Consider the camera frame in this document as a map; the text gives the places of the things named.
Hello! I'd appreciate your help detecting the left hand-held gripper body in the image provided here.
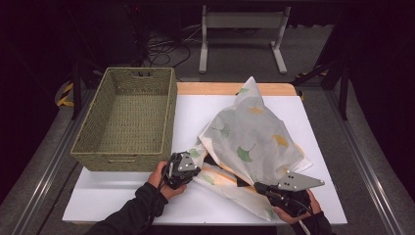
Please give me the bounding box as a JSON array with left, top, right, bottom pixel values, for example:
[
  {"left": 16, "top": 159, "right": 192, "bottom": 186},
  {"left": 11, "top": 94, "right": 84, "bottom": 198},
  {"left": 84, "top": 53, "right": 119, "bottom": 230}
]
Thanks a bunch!
[{"left": 161, "top": 151, "right": 202, "bottom": 191}]

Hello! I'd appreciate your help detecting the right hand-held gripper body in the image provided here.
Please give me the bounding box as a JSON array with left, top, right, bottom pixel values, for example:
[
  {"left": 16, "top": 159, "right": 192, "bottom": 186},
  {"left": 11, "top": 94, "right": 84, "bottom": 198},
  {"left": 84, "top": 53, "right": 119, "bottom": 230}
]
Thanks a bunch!
[{"left": 265, "top": 170, "right": 326, "bottom": 217}]

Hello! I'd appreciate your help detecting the leaf print laundry bag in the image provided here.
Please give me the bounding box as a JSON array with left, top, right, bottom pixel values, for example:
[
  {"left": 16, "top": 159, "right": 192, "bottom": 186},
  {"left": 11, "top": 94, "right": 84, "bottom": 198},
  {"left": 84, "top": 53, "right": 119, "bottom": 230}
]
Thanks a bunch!
[{"left": 192, "top": 75, "right": 313, "bottom": 222}]

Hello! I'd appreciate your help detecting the green woven basket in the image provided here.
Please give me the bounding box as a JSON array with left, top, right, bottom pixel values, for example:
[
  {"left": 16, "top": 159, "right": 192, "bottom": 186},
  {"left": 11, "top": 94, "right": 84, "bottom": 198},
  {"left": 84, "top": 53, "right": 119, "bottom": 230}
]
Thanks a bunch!
[{"left": 69, "top": 67, "right": 178, "bottom": 173}]

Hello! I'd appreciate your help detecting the person's right hand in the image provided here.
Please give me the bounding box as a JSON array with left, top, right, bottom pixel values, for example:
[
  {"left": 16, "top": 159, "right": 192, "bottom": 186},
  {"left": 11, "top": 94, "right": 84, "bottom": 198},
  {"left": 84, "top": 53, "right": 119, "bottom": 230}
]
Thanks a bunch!
[{"left": 273, "top": 190, "right": 323, "bottom": 226}]

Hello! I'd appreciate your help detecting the person's left hand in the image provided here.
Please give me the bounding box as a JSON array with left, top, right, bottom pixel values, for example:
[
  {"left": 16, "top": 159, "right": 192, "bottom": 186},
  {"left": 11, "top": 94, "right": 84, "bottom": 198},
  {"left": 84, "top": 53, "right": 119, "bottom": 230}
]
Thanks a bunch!
[{"left": 147, "top": 160, "right": 189, "bottom": 201}]

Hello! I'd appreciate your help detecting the white board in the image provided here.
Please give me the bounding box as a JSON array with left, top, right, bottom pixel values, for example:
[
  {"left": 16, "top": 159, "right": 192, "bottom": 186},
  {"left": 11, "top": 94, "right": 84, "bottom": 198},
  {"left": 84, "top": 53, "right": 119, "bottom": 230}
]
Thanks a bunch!
[{"left": 62, "top": 94, "right": 348, "bottom": 227}]

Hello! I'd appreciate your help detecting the black metal stand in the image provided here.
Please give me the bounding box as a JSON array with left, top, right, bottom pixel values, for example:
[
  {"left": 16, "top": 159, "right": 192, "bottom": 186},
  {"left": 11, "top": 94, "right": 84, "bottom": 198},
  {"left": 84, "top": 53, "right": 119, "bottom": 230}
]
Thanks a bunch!
[
  {"left": 292, "top": 60, "right": 350, "bottom": 120},
  {"left": 71, "top": 60, "right": 106, "bottom": 120}
]

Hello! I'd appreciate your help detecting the yellow black striped tape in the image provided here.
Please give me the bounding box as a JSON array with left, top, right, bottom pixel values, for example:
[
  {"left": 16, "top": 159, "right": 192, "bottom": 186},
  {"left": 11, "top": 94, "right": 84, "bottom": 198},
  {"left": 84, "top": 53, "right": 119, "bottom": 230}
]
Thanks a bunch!
[
  {"left": 295, "top": 69, "right": 328, "bottom": 80},
  {"left": 57, "top": 81, "right": 75, "bottom": 108}
]

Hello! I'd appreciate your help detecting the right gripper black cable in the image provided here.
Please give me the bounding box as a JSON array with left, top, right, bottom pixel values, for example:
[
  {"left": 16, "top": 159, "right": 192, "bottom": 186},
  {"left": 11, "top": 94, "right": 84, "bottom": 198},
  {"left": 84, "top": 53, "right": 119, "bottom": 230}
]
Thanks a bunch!
[{"left": 287, "top": 198, "right": 315, "bottom": 235}]

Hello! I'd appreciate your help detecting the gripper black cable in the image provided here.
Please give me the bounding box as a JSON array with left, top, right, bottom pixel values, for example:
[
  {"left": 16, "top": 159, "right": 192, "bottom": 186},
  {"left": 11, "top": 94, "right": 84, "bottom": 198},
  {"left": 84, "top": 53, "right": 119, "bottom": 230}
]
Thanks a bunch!
[
  {"left": 143, "top": 162, "right": 172, "bottom": 230},
  {"left": 287, "top": 198, "right": 315, "bottom": 235}
]

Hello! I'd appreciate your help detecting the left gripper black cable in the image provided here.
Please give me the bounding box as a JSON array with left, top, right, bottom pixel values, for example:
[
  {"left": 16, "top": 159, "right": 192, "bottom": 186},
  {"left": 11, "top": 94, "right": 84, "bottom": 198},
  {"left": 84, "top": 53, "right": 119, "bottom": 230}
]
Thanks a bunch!
[{"left": 143, "top": 162, "right": 172, "bottom": 230}]

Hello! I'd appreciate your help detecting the metal floor rail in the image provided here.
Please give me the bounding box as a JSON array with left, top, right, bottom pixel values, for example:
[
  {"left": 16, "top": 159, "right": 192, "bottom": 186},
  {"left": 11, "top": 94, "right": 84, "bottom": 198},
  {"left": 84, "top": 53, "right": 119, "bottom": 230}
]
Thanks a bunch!
[
  {"left": 326, "top": 89, "right": 406, "bottom": 235},
  {"left": 11, "top": 92, "right": 96, "bottom": 235}
]

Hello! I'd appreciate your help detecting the tangle of black floor cables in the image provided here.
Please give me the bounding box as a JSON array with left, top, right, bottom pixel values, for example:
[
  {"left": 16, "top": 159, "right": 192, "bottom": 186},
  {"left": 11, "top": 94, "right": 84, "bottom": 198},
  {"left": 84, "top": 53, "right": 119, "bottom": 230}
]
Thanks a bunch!
[{"left": 143, "top": 27, "right": 194, "bottom": 69}]

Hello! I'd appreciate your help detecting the white metal stand frame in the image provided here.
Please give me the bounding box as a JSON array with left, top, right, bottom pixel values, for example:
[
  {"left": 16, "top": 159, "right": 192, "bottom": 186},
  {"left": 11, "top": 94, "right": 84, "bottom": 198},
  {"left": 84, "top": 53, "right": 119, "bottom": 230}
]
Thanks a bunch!
[{"left": 199, "top": 4, "right": 293, "bottom": 75}]

